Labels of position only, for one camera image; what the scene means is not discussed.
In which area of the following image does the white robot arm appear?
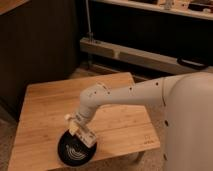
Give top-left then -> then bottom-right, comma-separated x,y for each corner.
75,72 -> 213,171

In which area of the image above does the wooden shelf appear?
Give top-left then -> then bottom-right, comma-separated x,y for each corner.
93,0 -> 213,21

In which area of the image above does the white labelled bottle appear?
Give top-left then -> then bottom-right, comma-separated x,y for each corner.
64,114 -> 97,148

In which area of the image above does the wooden table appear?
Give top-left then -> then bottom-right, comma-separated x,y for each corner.
8,72 -> 160,171

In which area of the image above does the black handle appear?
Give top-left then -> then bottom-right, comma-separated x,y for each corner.
176,57 -> 209,70

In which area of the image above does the grey metal beam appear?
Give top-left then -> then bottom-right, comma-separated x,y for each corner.
79,36 -> 213,75

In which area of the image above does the black ceramic bowl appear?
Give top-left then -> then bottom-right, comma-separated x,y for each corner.
57,131 -> 97,167

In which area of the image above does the metal pole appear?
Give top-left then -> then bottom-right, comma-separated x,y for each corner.
86,0 -> 94,42

